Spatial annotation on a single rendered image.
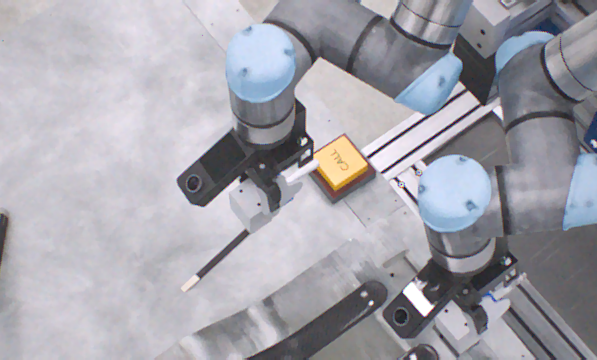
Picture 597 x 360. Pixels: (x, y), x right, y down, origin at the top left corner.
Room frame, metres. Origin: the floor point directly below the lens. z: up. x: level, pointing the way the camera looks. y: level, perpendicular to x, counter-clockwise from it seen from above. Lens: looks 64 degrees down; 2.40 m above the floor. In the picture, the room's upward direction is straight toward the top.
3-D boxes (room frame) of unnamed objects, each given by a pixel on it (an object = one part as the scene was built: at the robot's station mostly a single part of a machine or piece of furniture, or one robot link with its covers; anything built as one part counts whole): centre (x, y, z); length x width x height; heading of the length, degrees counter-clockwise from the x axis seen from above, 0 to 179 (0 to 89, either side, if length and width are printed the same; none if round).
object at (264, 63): (0.68, 0.04, 1.25); 0.09 x 0.08 x 0.11; 147
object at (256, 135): (0.68, 0.04, 1.17); 0.08 x 0.08 x 0.05
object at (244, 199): (0.69, 0.03, 0.93); 0.13 x 0.05 x 0.05; 127
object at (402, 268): (0.59, -0.15, 0.87); 0.05 x 0.05 x 0.04; 36
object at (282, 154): (0.69, 0.04, 1.09); 0.09 x 0.08 x 0.12; 126
